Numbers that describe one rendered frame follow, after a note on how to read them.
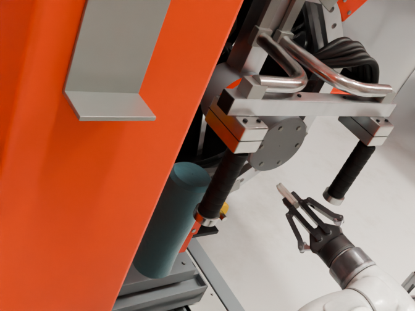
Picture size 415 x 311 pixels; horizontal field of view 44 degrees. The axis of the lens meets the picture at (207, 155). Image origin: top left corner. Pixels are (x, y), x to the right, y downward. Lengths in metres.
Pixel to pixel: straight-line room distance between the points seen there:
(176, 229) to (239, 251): 1.05
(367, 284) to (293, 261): 1.09
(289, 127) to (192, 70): 0.55
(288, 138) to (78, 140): 0.62
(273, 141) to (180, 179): 0.19
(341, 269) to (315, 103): 0.41
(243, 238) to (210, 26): 1.76
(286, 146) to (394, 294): 0.36
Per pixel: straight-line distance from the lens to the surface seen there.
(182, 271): 1.54
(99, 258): 0.54
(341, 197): 1.11
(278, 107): 0.82
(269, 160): 0.99
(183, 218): 1.00
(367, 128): 1.03
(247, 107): 0.78
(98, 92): 0.39
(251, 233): 2.17
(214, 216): 0.86
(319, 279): 2.17
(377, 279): 1.11
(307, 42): 1.23
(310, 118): 1.26
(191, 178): 0.97
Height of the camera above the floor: 1.29
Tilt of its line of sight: 31 degrees down
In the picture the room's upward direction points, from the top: 25 degrees clockwise
